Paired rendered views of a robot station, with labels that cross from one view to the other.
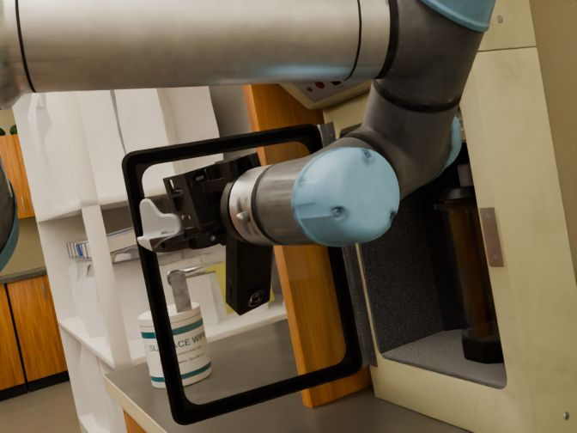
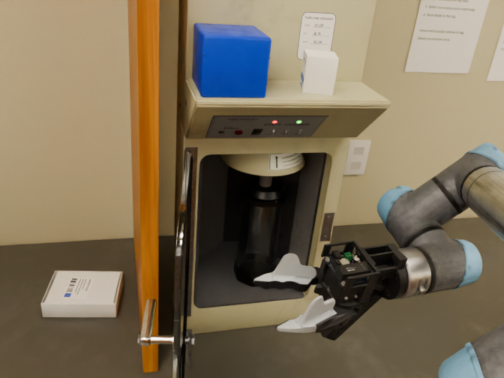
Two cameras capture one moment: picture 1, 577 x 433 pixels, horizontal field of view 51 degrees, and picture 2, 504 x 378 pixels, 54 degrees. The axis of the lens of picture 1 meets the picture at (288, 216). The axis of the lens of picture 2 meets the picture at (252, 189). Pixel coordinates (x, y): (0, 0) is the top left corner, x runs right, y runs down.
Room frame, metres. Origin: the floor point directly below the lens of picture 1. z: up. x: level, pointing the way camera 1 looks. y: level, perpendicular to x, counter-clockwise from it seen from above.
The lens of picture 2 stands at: (0.69, 0.68, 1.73)
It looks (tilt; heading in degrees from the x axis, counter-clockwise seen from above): 27 degrees down; 281
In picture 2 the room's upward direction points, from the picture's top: 6 degrees clockwise
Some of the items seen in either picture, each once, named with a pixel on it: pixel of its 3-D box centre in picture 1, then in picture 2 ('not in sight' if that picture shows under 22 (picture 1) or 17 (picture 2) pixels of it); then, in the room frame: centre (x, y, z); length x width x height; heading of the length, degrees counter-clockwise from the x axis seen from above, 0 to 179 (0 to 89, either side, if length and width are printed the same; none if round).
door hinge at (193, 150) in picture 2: (347, 246); (187, 241); (0.96, -0.08, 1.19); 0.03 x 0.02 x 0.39; 28
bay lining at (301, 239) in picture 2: (476, 225); (245, 204); (0.89, -0.27, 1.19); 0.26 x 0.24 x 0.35; 28
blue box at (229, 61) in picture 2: not in sight; (229, 60); (0.89, -0.06, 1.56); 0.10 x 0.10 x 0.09; 28
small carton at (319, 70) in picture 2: not in sight; (318, 72); (0.76, -0.13, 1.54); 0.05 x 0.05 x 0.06; 14
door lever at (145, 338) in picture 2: not in sight; (159, 322); (0.91, 0.15, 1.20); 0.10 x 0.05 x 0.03; 108
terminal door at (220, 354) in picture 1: (248, 269); (181, 296); (0.91, 0.07, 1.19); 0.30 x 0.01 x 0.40; 108
